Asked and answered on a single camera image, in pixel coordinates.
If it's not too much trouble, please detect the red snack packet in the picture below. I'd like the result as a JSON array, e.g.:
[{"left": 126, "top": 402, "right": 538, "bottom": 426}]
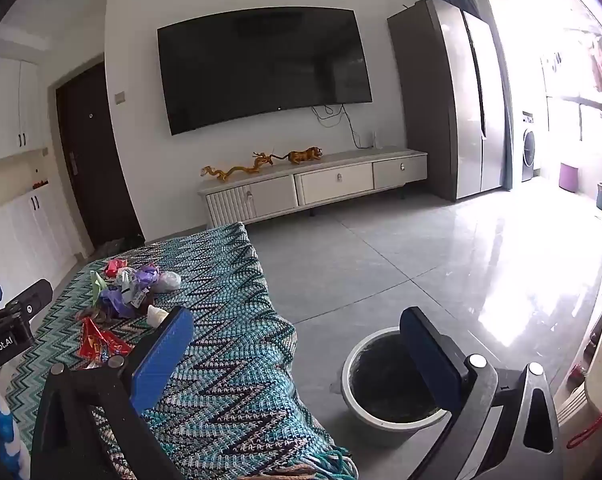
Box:
[{"left": 80, "top": 316, "right": 135, "bottom": 370}]

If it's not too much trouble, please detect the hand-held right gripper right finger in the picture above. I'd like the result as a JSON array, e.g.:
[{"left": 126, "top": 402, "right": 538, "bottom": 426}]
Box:
[{"left": 399, "top": 306, "right": 562, "bottom": 480}]

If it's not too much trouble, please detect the golden tiger figurine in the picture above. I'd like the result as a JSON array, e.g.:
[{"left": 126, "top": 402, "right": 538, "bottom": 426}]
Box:
[{"left": 287, "top": 146, "right": 324, "bottom": 165}]

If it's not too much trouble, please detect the golden dragon figurine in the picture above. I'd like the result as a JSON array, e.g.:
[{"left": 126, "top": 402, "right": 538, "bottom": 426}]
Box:
[{"left": 200, "top": 151, "right": 277, "bottom": 181}]

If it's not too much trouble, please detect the teal zigzag knitted blanket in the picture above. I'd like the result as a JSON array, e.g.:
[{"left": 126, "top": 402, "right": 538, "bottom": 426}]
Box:
[{"left": 4, "top": 222, "right": 357, "bottom": 480}]

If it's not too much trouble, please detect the grey double-door refrigerator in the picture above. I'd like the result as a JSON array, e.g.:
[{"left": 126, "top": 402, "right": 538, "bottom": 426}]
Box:
[{"left": 387, "top": 0, "right": 506, "bottom": 202}]

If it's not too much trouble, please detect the dark doormat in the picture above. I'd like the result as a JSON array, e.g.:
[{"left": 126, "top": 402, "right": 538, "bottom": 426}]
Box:
[{"left": 94, "top": 237, "right": 145, "bottom": 261}]

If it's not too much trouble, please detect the black wall television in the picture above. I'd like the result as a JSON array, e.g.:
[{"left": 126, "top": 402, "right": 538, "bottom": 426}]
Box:
[{"left": 157, "top": 6, "right": 373, "bottom": 136}]

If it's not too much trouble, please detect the white round trash can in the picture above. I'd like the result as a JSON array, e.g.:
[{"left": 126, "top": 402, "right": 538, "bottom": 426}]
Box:
[{"left": 332, "top": 327, "right": 454, "bottom": 433}]

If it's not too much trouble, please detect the purple wrapper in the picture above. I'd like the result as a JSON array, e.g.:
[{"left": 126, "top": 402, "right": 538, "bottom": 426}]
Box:
[
  {"left": 98, "top": 285, "right": 137, "bottom": 320},
  {"left": 134, "top": 266, "right": 160, "bottom": 293}
]

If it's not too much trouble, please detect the black bin liner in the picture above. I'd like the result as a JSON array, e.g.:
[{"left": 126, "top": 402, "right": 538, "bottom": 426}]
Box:
[{"left": 347, "top": 336, "right": 444, "bottom": 420}]

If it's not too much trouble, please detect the white television cabinet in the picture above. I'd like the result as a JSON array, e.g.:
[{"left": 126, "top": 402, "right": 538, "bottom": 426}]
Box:
[{"left": 197, "top": 146, "right": 428, "bottom": 228}]

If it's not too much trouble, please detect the green wrapper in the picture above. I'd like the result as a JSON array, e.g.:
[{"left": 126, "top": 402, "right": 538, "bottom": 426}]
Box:
[{"left": 90, "top": 271, "right": 113, "bottom": 306}]

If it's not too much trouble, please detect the white washing machine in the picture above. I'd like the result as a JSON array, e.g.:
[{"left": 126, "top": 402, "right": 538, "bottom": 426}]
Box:
[{"left": 521, "top": 110, "right": 538, "bottom": 182}]

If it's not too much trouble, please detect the pale printed wrapper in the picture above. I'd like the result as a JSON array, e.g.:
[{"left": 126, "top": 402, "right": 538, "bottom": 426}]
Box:
[{"left": 114, "top": 267, "right": 138, "bottom": 306}]

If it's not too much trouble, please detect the white base cabinet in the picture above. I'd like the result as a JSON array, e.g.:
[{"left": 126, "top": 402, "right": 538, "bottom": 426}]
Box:
[{"left": 0, "top": 185, "right": 77, "bottom": 306}]

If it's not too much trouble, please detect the clear plastic bag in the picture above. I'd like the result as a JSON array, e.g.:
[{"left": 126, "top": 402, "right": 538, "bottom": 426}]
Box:
[{"left": 153, "top": 271, "right": 182, "bottom": 295}]

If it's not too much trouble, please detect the black television cable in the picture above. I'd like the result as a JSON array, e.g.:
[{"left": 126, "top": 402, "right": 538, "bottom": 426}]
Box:
[{"left": 311, "top": 104, "right": 363, "bottom": 149}]

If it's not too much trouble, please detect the white wall cabinet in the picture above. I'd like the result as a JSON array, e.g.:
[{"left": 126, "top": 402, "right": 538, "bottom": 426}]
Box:
[{"left": 0, "top": 52, "right": 49, "bottom": 166}]

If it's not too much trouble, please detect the dark brown door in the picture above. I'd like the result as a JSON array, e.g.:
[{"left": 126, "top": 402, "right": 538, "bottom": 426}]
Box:
[{"left": 56, "top": 61, "right": 144, "bottom": 251}]

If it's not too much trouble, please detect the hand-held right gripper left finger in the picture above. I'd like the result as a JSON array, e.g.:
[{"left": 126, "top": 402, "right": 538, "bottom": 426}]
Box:
[{"left": 28, "top": 305, "right": 197, "bottom": 480}]

